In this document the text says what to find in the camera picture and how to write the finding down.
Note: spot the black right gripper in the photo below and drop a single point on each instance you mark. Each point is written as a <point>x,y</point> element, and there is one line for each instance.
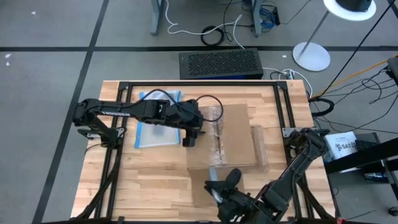
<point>236,205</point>

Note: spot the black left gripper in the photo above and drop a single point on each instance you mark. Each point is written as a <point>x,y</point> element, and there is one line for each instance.
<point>186,115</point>

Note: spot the mesh pouch with blue trim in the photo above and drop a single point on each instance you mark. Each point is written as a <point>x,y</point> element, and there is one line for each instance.
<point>155,137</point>

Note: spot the brown cardboard box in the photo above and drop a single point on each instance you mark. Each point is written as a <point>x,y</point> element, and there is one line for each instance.
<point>236,137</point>

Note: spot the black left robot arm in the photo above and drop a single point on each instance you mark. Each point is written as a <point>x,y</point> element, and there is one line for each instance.
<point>118,110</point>

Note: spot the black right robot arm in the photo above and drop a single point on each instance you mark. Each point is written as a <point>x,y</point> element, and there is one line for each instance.
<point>298,161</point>

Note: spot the black perforated computer tower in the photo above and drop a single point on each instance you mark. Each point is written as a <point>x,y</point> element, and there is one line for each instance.
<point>220,63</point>

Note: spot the grey mounting plate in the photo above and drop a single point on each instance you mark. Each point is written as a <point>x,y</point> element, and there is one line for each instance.
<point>289,131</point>
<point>93,133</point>

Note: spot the white power strip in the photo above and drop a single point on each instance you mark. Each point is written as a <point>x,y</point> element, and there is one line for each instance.
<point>291,74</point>

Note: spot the grey desk leg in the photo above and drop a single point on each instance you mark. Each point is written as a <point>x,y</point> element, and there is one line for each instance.
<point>157,18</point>
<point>256,21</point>

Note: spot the white printed box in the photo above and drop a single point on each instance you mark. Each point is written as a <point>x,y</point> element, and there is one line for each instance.
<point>342,144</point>

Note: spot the red clamp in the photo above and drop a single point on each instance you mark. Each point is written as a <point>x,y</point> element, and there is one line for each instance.
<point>341,221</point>

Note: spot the white round-base pole stand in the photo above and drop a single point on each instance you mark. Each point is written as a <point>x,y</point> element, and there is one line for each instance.
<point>311,56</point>

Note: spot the black power strip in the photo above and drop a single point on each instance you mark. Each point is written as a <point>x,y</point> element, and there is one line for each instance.
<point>275,15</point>

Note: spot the black caster wheel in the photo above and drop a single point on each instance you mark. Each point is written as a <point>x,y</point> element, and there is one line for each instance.
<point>393,211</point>

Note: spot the grey device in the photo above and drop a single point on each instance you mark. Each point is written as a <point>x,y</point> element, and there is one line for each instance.
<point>393,70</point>

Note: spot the black tower on white base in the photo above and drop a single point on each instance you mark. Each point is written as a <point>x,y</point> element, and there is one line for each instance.
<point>354,4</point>

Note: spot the black metal table frame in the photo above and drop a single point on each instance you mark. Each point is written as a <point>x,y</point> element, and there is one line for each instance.
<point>233,83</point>

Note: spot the black cart frame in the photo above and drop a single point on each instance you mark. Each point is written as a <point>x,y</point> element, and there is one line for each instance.
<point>373,152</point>

